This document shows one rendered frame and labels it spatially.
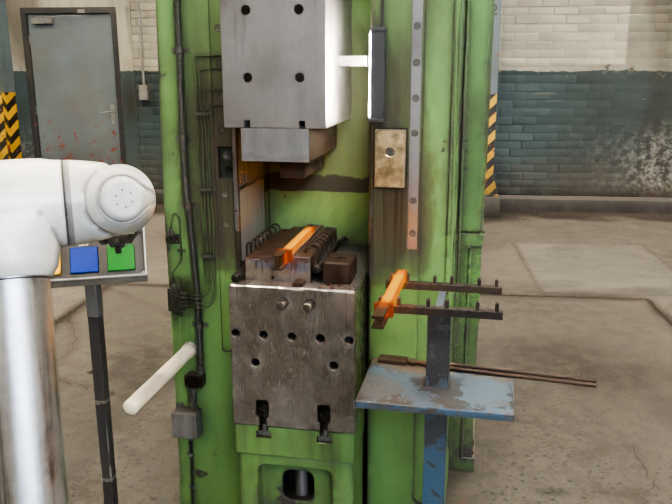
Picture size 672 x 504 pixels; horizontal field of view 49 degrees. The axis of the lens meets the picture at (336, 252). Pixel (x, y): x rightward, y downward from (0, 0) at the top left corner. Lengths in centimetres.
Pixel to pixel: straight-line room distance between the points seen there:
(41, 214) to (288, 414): 133
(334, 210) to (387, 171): 47
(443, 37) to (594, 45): 607
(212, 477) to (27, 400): 165
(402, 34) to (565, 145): 611
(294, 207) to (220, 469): 95
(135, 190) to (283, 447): 139
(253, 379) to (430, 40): 112
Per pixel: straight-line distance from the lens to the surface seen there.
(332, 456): 234
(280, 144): 214
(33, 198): 114
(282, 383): 226
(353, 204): 261
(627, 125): 834
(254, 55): 214
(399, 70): 221
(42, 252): 115
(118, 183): 112
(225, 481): 273
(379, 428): 249
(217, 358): 252
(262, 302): 219
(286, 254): 217
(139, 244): 221
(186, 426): 261
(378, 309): 175
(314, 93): 210
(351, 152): 259
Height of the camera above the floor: 154
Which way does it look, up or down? 14 degrees down
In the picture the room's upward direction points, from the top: straight up
